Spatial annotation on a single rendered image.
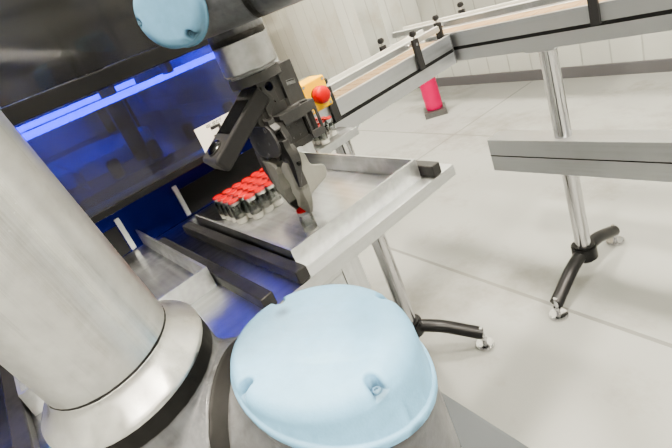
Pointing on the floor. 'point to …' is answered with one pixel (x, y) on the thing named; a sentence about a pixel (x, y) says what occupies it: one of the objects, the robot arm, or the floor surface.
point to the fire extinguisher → (432, 100)
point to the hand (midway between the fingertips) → (298, 206)
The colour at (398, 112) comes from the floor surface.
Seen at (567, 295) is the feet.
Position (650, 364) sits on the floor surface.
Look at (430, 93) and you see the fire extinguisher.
